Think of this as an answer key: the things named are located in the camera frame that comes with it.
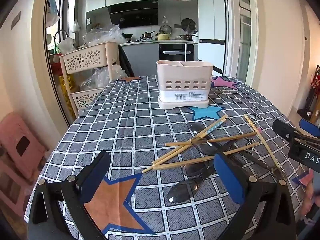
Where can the black wok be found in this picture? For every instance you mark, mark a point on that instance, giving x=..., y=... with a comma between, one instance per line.
x=127, y=35

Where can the black built-in oven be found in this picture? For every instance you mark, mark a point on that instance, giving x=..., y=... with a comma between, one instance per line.
x=175, y=52

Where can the dark translucent plastic fork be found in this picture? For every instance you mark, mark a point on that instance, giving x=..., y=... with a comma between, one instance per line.
x=257, y=161

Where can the beige plastic utensil holder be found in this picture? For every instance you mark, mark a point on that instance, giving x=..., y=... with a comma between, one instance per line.
x=185, y=80

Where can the beige plastic storage cart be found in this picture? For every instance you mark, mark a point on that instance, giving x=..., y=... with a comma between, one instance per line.
x=82, y=60

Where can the glass sliding door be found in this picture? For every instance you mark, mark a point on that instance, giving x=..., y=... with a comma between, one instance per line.
x=243, y=30

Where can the blue patterned bamboo chopstick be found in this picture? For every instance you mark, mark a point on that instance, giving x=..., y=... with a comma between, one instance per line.
x=200, y=133

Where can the steel pot with lid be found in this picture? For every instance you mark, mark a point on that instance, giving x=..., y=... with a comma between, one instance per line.
x=148, y=35

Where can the blue hanging plastic bag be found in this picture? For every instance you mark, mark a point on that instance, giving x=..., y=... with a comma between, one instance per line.
x=52, y=7

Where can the pink plastic stool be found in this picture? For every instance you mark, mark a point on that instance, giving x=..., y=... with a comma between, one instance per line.
x=22, y=142

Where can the yellow oil bottle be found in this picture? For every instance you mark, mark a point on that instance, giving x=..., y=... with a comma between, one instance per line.
x=65, y=82

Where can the white refrigerator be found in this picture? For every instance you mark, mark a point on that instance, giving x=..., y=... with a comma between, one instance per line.
x=211, y=17

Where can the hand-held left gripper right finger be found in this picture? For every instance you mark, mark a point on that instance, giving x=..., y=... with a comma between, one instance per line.
x=230, y=180

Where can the dotted bamboo chopstick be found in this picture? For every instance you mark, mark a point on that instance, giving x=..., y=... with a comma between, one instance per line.
x=265, y=145

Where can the dark round strainer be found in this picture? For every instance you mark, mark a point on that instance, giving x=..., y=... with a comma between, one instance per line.
x=188, y=24

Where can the round metal steamer rack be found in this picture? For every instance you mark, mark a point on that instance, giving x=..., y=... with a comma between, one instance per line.
x=166, y=29

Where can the grey kitchen counter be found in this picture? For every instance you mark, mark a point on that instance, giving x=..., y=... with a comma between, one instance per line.
x=142, y=55

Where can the yellow bowl with greens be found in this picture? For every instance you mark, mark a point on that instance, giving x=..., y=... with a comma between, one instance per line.
x=163, y=37

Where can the black range hood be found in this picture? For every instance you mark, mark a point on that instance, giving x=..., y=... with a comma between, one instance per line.
x=135, y=15

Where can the person's right hand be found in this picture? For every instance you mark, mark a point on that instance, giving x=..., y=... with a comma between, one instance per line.
x=314, y=195

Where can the curved kitchen faucet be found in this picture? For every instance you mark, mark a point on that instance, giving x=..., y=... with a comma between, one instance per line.
x=60, y=32

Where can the clear plastic bags pile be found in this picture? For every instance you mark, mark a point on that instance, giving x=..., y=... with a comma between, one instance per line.
x=105, y=36

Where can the plain bamboo chopstick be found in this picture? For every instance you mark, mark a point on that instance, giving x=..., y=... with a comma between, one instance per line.
x=187, y=160
x=170, y=154
x=225, y=137

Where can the dark cleaning tool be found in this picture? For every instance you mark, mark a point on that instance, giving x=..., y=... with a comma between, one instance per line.
x=312, y=92

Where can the grey checked star tablecloth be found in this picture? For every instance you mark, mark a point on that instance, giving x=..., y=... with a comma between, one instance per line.
x=125, y=120

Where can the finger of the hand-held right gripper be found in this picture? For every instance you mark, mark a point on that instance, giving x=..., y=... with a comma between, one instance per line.
x=311, y=128
x=283, y=127

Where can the white teapot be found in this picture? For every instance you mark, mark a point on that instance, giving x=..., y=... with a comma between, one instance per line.
x=179, y=37

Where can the white hanging plastic bag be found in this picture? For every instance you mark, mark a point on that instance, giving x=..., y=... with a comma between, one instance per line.
x=75, y=26

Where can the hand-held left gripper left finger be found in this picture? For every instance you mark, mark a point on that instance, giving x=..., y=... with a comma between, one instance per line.
x=95, y=180

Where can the wall switch plate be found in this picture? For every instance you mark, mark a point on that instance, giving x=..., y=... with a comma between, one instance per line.
x=15, y=21

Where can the clear plastic bags bundle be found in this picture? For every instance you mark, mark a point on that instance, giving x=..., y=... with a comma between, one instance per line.
x=105, y=76

